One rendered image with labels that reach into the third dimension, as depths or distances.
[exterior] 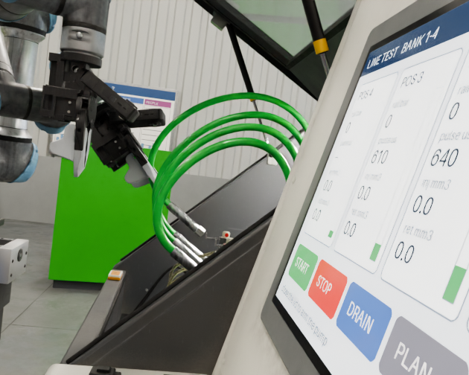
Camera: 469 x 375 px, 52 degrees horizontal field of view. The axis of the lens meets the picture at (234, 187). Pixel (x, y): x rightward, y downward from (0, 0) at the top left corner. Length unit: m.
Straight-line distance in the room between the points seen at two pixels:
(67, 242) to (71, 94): 3.56
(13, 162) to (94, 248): 3.03
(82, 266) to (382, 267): 4.17
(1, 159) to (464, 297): 1.27
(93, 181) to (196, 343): 3.66
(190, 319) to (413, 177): 0.44
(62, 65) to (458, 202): 0.74
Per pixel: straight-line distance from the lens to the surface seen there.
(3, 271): 1.35
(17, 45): 1.43
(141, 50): 7.71
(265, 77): 7.74
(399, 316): 0.30
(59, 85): 0.91
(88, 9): 0.90
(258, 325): 0.57
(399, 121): 0.39
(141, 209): 4.34
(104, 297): 1.12
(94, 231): 4.37
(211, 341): 0.72
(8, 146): 1.41
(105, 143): 1.02
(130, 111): 0.88
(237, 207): 1.34
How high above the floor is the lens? 1.28
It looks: 3 degrees down
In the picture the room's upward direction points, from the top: 7 degrees clockwise
